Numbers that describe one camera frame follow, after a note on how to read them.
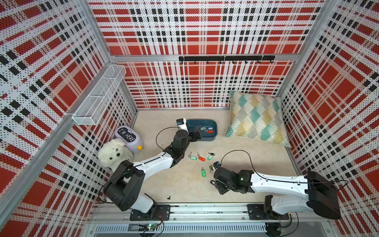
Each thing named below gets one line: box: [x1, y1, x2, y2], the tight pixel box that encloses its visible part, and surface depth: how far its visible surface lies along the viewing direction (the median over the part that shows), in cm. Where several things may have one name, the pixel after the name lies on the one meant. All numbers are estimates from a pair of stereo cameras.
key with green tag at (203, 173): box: [200, 168, 207, 178], surface depth 90 cm
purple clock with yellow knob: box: [114, 125, 144, 154], surface depth 95 cm
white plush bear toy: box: [97, 138, 134, 172], surface depth 79 cm
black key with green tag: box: [207, 152, 216, 161], surface depth 97 cm
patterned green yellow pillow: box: [225, 90, 292, 148], surface depth 97 cm
